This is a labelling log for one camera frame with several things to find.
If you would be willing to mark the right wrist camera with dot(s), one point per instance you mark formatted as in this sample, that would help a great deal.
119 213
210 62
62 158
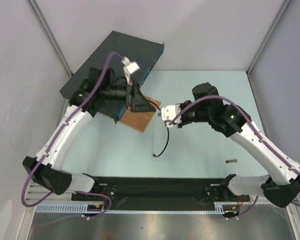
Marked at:
168 113

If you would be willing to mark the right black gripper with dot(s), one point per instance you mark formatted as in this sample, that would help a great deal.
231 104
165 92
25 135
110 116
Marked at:
183 115

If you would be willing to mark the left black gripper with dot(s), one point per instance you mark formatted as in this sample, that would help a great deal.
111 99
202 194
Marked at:
135 101

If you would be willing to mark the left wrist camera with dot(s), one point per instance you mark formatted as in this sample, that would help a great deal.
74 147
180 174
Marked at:
129 68

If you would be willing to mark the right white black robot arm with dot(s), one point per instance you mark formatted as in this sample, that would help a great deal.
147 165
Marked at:
281 183

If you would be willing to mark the white slotted cable duct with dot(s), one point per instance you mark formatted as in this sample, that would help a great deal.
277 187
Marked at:
82 208

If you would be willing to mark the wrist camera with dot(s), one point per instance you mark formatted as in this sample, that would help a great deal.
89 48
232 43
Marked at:
129 68
168 113

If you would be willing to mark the dark grey network switch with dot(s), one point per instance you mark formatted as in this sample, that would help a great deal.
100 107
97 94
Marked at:
146 53

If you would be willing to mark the silver transceiver module flat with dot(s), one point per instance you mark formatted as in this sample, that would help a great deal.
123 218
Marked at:
230 161

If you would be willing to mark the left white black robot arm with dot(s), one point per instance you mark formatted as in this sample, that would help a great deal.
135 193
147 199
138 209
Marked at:
46 166

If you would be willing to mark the wooden board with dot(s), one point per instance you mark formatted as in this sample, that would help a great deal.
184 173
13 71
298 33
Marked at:
137 120

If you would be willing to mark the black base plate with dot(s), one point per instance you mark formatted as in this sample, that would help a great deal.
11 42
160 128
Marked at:
161 193

